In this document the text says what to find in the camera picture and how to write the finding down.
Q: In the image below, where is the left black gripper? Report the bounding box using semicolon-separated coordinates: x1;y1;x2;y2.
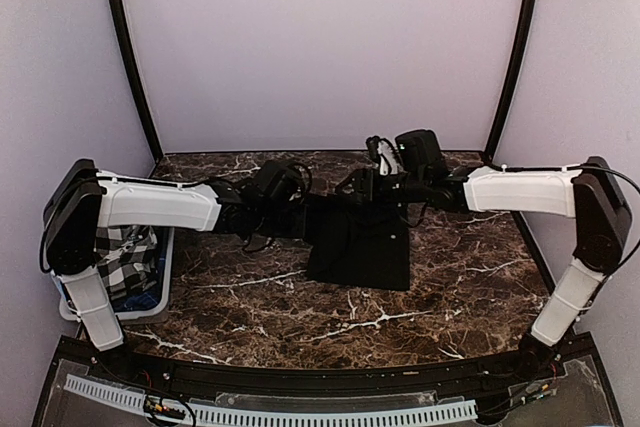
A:
254;202;310;237

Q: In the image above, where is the black white plaid shirt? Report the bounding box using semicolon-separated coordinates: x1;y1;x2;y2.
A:
95;225;158;302

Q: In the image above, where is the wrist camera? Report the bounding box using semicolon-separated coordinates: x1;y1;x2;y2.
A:
365;135;402;176
287;162;313;203

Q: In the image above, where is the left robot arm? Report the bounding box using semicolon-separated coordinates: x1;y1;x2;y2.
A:
38;159;312;383

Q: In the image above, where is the black front rail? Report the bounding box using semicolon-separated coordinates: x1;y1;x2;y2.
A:
44;333;609;401

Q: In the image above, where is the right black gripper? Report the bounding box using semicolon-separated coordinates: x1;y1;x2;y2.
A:
336;167;428;210

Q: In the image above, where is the black long sleeve shirt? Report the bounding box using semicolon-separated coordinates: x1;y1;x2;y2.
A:
304;195;410;291

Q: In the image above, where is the right black frame post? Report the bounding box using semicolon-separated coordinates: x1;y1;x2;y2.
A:
483;0;536;161

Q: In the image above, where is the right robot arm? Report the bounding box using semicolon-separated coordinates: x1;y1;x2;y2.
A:
335;129;632;381

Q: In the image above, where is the white slotted cable duct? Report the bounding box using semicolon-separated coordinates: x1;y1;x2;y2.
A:
64;374;478;426

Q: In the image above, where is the grey plastic laundry basket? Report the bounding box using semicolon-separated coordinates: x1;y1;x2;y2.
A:
58;226;176;322

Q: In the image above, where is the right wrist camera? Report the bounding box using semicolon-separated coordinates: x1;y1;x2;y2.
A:
365;135;402;176

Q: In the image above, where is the dark blue shirt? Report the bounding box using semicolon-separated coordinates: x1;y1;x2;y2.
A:
113;228;168;313

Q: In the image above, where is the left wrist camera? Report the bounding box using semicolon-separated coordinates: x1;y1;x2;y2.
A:
287;162;313;203

